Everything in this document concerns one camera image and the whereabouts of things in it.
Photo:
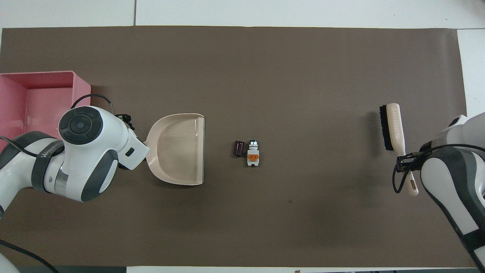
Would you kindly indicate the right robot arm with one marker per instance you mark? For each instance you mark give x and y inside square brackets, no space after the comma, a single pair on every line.
[451,178]

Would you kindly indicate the white and orange switch component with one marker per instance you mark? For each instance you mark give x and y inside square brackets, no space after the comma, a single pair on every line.
[252,156]

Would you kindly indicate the beige brush with black bristles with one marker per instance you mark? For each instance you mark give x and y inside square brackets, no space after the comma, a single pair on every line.
[396,125]

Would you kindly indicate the dark purple cylindrical component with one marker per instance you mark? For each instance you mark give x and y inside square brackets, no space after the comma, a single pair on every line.
[238,148]

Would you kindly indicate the beige plastic dustpan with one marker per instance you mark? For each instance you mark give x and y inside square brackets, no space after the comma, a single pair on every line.
[178,151]

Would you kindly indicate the pink plastic bin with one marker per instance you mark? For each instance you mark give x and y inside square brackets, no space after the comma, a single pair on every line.
[41,94]

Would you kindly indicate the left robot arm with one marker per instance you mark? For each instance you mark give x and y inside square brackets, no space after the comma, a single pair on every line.
[87,163]

